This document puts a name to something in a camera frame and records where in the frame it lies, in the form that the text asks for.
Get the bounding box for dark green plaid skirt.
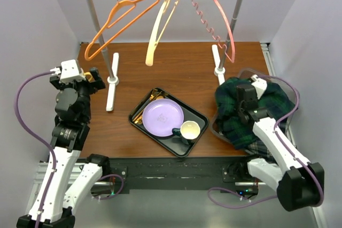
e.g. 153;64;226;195
214;77;296;151

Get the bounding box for pink hanger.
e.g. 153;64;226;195
190;0;236;63

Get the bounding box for orange hanger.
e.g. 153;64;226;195
84;0;161;62

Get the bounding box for navy white plaid skirt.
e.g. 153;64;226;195
244;140;277;163

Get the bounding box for beige hanger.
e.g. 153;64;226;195
145;0;185;66

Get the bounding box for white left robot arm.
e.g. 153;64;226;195
14;67;111;227

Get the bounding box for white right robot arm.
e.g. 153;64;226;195
215;77;324;211

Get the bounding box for clear plastic bin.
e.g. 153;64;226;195
209;68;300;150

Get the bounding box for yellow mug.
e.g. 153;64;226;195
84;72;94;82

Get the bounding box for white metal clothes rack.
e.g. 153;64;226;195
84;0;243;112

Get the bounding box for gold cutlery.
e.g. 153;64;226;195
133;89;165;124

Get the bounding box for dark green cream mug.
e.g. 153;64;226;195
172;121;200;145

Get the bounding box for purple plate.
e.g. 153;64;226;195
142;98;184;137

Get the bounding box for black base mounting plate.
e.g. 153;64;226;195
88;156;268;195

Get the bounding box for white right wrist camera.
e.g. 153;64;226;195
251;74;267;100

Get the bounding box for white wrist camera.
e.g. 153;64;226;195
50;59;86;84
251;74;267;100

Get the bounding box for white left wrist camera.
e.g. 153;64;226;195
50;59;86;84

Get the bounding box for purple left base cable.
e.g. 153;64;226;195
90;174;125;201

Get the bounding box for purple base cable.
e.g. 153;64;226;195
207;187;280;209
90;174;125;201

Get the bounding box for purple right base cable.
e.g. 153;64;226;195
207;187;280;209

